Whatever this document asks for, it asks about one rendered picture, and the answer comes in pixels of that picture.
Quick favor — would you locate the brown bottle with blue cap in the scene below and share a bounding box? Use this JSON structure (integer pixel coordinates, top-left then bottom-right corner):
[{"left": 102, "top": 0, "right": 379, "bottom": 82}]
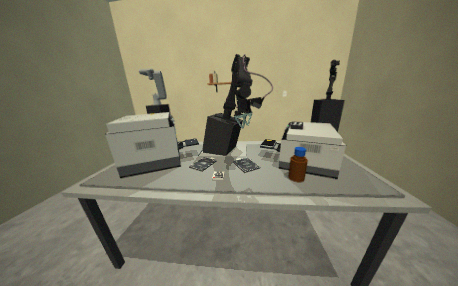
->
[{"left": 288, "top": 147, "right": 308, "bottom": 182}]

